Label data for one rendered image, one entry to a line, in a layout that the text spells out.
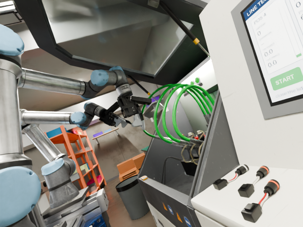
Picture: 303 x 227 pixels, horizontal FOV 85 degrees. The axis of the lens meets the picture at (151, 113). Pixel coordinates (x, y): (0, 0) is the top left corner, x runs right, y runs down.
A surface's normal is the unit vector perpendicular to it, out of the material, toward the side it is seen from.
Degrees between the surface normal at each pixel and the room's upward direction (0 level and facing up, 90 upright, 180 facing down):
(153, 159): 90
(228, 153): 90
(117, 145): 90
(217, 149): 90
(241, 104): 76
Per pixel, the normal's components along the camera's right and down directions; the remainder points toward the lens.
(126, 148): 0.20, -0.18
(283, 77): -0.93, 0.11
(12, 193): 0.77, -0.25
